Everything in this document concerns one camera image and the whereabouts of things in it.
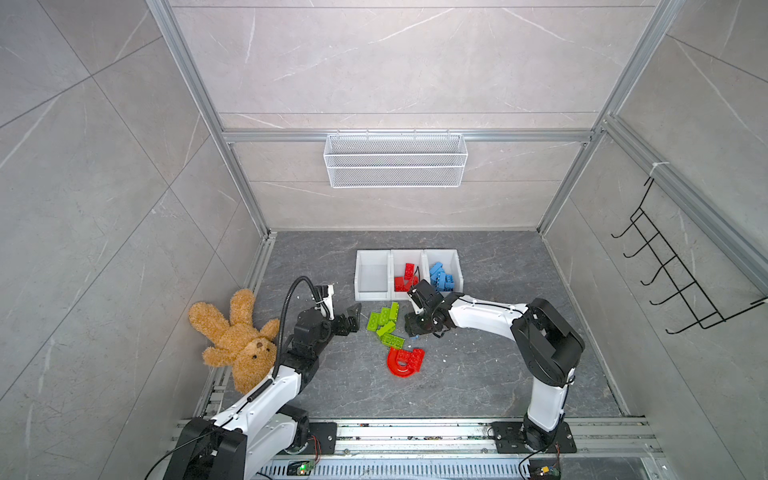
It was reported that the blue lego brick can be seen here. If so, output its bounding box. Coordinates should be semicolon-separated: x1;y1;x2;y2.
436;273;455;292
429;262;446;284

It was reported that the green lego brick top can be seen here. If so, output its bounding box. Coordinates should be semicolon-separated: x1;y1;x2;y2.
389;302;399;322

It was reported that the green lego brick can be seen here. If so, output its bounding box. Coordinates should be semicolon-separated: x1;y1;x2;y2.
376;321;396;337
380;333;405;350
389;302;399;322
367;312;381;332

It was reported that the small red lego brick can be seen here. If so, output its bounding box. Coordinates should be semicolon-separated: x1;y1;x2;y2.
394;276;420;292

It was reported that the red arch lego piece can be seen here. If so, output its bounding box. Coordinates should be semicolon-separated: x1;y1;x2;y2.
387;348;421;378

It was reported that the long red lego brick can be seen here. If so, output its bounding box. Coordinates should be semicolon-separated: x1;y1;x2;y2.
403;263;416;283

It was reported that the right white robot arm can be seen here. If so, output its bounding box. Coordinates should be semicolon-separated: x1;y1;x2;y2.
405;280;585;451

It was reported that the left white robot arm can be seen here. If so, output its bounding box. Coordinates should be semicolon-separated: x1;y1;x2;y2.
162;276;362;479

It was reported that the white right plastic bin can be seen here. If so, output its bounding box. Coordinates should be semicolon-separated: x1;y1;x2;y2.
424;249;464;296

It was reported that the white plastic bin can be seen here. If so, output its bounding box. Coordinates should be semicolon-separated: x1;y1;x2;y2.
387;249;430;301
354;250;392;302
424;249;464;296

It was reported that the white left plastic bin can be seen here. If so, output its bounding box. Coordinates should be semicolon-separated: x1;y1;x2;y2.
354;250;392;302

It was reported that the white middle plastic bin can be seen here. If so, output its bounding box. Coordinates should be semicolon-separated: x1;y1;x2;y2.
387;249;430;301

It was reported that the brown teddy bear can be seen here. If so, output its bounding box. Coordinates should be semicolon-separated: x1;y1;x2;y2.
188;289;281;394

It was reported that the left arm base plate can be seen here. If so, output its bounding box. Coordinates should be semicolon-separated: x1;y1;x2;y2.
283;422;338;456

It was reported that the aluminium front rail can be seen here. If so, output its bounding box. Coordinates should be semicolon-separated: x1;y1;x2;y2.
310;417;663;459

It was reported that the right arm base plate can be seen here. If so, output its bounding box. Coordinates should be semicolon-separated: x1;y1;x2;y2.
490;421;577;454

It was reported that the white wire mesh basket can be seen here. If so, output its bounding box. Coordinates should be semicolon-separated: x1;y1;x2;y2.
323;133;468;188

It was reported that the black wire hook rack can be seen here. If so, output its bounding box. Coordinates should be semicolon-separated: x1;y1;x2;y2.
611;177;767;335

